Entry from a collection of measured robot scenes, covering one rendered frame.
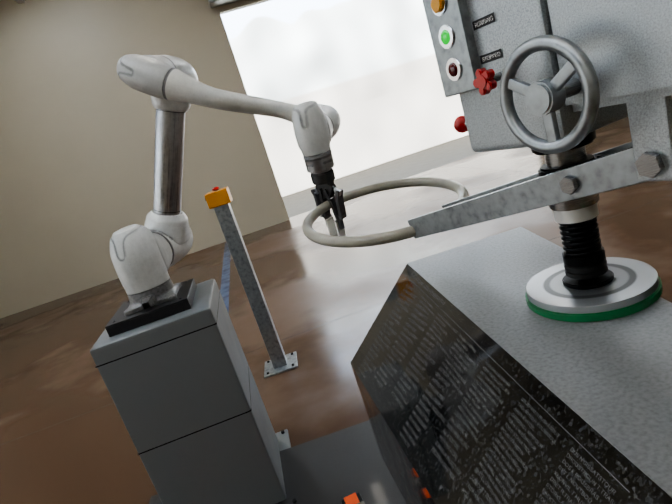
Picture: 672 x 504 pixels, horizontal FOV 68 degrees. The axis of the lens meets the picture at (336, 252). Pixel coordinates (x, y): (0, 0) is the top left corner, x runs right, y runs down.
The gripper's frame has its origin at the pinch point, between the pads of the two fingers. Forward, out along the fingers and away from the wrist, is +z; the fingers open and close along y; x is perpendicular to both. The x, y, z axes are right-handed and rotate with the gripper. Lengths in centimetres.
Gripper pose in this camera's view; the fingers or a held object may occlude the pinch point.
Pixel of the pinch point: (336, 228)
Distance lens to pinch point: 164.8
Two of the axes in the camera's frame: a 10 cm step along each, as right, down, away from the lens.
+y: 6.7, 1.4, -7.3
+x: 7.0, -4.2, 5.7
